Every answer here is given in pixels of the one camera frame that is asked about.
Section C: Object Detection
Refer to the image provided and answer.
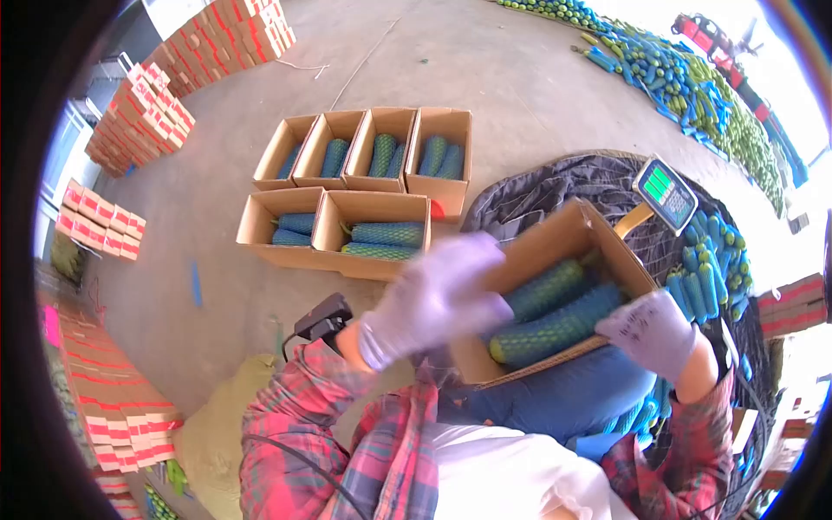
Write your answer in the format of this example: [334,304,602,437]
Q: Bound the olive green sack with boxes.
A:
[173,354,282,520]

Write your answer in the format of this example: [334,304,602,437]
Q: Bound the platform scale with green display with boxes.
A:
[612,155,700,240]

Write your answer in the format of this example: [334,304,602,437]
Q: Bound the person's body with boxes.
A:
[239,364,737,520]

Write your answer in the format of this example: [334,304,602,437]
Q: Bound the person's right fingers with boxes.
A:
[594,300,651,348]

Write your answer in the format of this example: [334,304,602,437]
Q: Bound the stack of flat red-striped cartons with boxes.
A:
[757,273,830,341]
[84,62,196,179]
[38,286,185,520]
[142,0,298,100]
[55,178,148,263]

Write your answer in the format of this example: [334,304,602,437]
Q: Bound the small heap of netted gourds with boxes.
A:
[663,208,756,326]

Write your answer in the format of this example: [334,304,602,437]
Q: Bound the person's left fingers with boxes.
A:
[416,232,515,326]

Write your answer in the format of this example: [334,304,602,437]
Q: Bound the red vehicle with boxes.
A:
[671,12,764,88]

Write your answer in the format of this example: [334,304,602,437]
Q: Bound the person's legs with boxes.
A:
[439,343,659,449]

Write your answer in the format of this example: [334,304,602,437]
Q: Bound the cardboard carton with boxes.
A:
[404,107,473,224]
[252,115,320,192]
[342,107,418,195]
[292,110,367,191]
[311,190,432,282]
[235,186,326,269]
[448,198,660,391]

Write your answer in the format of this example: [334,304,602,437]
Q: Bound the long pile of green gourds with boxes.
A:
[497,0,811,218]

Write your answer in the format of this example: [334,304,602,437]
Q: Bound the person's right hand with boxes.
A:
[594,289,702,386]

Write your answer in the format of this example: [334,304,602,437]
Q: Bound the black wrist band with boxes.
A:
[282,292,355,362]

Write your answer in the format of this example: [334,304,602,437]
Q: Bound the person's left hand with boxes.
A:
[358,232,515,373]

